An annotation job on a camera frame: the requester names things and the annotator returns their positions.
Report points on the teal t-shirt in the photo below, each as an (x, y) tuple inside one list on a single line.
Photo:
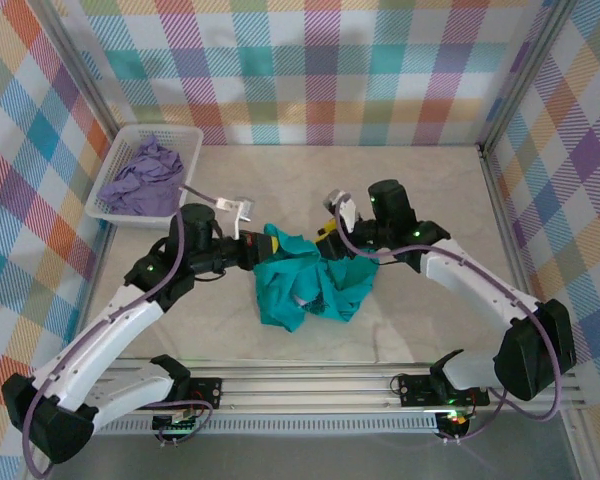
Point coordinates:
[(280, 290)]

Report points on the white plastic basket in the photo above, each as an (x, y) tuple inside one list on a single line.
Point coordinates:
[(130, 132)]

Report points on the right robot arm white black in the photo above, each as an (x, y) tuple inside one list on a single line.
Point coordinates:
[(480, 285)]

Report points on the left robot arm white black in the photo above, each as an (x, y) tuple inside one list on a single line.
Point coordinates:
[(95, 340)]

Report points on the purple t-shirt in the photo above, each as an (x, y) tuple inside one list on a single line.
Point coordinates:
[(140, 180)]

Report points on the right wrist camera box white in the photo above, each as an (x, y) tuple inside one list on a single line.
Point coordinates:
[(347, 212)]

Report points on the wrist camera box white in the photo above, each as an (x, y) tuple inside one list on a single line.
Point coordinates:
[(242, 207), (347, 212)]

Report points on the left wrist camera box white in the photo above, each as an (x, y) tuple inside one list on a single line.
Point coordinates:
[(242, 207)]

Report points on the aluminium side rail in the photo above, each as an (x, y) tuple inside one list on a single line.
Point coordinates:
[(515, 250)]

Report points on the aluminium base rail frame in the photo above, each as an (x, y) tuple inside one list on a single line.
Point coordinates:
[(305, 395)]

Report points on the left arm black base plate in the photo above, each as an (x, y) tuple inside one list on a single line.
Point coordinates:
[(207, 390)]

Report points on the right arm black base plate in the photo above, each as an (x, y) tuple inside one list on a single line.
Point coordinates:
[(415, 390)]

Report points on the aluminium corner post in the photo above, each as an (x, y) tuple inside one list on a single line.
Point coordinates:
[(526, 75), (87, 75)]

